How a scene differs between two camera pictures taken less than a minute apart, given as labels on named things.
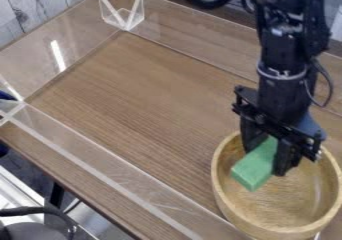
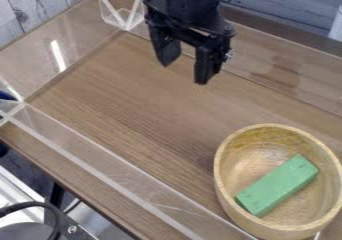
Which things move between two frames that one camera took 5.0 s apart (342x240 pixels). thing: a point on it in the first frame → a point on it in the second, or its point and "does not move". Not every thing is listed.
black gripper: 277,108 → 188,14
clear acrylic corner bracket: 124,18 does not move
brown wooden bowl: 291,207 does not move
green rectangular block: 255,168 → 277,185
